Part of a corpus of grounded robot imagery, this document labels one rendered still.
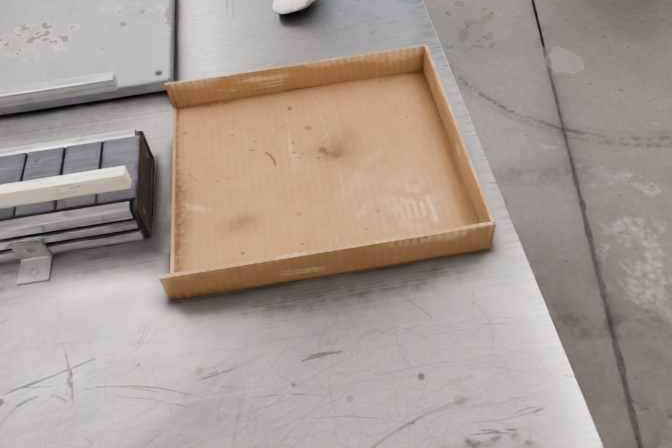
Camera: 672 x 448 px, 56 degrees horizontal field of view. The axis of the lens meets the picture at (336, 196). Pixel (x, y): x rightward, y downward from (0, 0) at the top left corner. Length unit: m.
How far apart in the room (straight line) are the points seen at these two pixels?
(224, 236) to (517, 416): 0.31
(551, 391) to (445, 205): 0.20
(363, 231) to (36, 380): 0.32
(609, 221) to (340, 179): 1.17
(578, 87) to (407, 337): 1.59
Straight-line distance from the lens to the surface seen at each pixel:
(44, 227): 0.65
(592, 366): 1.52
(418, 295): 0.58
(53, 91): 0.64
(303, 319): 0.57
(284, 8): 0.86
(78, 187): 0.62
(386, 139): 0.69
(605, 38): 2.28
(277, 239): 0.62
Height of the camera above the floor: 1.33
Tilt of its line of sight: 51 degrees down
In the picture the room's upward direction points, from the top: 6 degrees counter-clockwise
